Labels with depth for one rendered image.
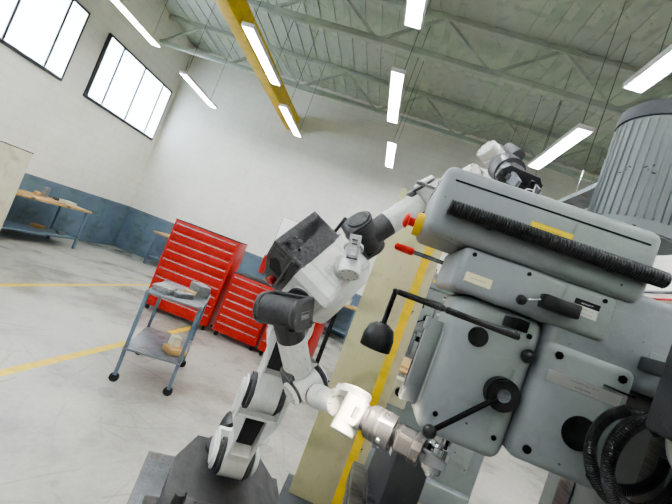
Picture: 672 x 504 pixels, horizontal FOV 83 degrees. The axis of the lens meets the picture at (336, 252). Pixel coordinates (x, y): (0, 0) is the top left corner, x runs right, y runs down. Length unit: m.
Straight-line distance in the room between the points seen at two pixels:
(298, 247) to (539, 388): 0.74
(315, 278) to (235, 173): 10.01
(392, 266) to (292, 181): 8.10
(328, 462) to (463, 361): 2.16
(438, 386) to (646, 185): 0.64
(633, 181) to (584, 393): 0.49
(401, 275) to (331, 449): 1.29
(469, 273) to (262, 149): 10.37
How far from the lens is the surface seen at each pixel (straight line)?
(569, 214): 0.95
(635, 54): 7.82
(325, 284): 1.17
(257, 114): 11.50
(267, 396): 1.57
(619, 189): 1.10
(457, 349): 0.90
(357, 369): 2.75
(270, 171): 10.81
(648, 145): 1.13
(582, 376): 0.97
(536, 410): 0.95
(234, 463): 1.79
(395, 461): 1.41
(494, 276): 0.89
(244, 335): 5.92
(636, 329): 1.02
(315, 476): 3.02
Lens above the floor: 1.57
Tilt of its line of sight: 3 degrees up
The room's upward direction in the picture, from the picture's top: 21 degrees clockwise
